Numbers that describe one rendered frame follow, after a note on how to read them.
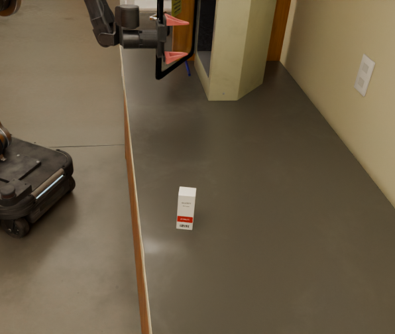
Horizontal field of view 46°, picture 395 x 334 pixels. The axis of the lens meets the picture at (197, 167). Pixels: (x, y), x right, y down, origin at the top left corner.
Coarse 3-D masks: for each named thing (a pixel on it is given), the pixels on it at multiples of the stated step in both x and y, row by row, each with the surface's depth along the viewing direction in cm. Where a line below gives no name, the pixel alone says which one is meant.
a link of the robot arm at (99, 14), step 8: (88, 0) 138; (96, 0) 138; (104, 0) 140; (88, 8) 140; (96, 8) 138; (104, 8) 139; (96, 16) 139; (104, 16) 139; (112, 16) 142; (96, 24) 140; (104, 24) 139; (112, 24) 144; (96, 32) 142; (112, 32) 141
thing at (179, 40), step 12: (168, 0) 157; (180, 0) 165; (192, 0) 174; (168, 12) 160; (180, 12) 168; (192, 12) 177; (192, 24) 181; (168, 36) 166; (180, 36) 175; (168, 48) 169; (180, 48) 178; (156, 60) 164; (156, 72) 166
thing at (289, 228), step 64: (128, 64) 191; (192, 64) 196; (128, 128) 156; (192, 128) 153; (256, 128) 156; (320, 128) 160; (256, 192) 128; (320, 192) 130; (192, 256) 107; (256, 256) 108; (320, 256) 110; (384, 256) 111; (192, 320) 93; (256, 320) 94; (320, 320) 95; (384, 320) 96
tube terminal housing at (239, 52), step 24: (216, 0) 151; (240, 0) 150; (264, 0) 159; (216, 24) 153; (240, 24) 155; (264, 24) 166; (216, 48) 158; (240, 48) 160; (264, 48) 174; (216, 72) 164; (240, 72) 165; (216, 96) 169; (240, 96) 173
